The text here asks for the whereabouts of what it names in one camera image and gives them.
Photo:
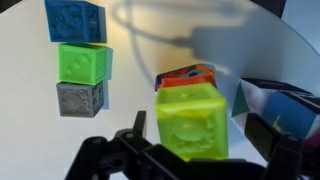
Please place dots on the grey embossed toy block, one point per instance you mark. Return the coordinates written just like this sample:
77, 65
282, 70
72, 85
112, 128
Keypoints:
73, 100

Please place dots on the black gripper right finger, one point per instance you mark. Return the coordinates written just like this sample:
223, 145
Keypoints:
286, 156

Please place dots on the blue embossed toy block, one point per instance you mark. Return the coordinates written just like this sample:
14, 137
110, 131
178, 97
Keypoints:
73, 21

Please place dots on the yellow embossed toy block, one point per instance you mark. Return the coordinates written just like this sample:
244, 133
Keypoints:
190, 123

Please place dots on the purple patterned cube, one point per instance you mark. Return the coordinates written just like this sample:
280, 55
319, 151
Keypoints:
186, 70

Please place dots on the green embossed toy block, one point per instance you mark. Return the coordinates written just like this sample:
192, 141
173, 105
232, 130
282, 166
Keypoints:
78, 63

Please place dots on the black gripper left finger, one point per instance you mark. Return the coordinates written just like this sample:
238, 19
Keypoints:
133, 156

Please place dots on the blue white patterned cube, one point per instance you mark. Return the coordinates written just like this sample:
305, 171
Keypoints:
286, 113

